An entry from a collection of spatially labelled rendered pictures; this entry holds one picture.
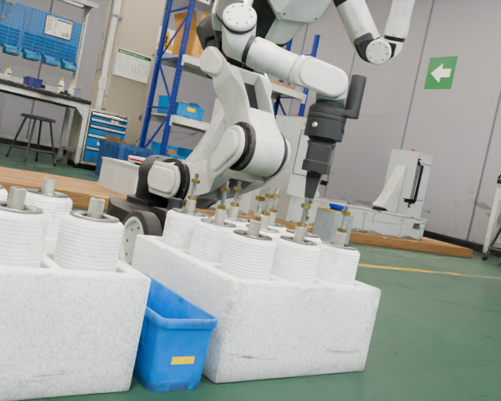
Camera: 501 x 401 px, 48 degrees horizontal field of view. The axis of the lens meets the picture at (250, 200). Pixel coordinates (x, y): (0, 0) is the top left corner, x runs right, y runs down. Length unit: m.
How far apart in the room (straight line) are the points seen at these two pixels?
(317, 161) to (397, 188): 3.61
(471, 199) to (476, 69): 1.51
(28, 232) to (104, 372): 0.24
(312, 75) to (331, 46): 7.69
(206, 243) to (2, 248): 0.43
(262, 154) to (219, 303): 0.68
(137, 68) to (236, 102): 6.03
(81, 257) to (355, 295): 0.57
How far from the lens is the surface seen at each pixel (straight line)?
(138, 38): 7.75
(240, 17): 1.33
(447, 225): 6.95
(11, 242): 0.83
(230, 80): 1.72
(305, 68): 1.27
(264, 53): 1.31
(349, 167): 8.06
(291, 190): 3.92
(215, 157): 1.65
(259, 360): 1.06
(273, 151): 1.62
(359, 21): 1.88
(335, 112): 1.27
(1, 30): 7.07
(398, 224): 4.69
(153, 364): 0.93
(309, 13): 1.75
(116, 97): 7.59
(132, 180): 3.28
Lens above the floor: 0.37
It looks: 3 degrees down
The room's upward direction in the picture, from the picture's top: 12 degrees clockwise
